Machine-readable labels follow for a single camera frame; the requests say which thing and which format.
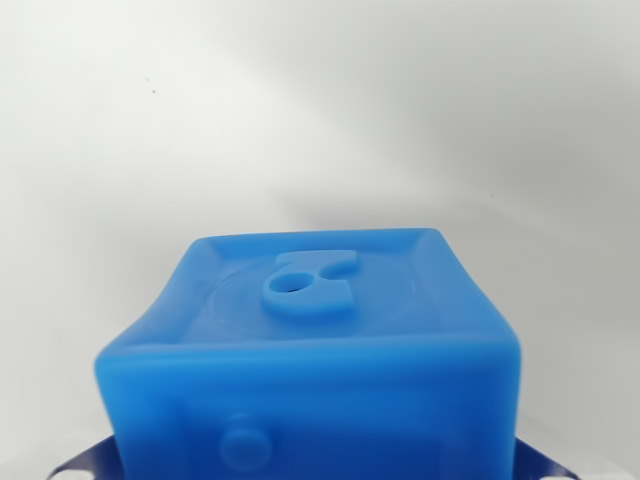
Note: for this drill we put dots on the blue cube with raised dots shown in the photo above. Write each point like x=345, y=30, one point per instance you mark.
x=310, y=370

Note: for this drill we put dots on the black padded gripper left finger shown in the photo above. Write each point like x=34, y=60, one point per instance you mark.
x=92, y=462

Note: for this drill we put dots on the black padded gripper right finger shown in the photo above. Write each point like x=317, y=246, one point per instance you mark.
x=542, y=465

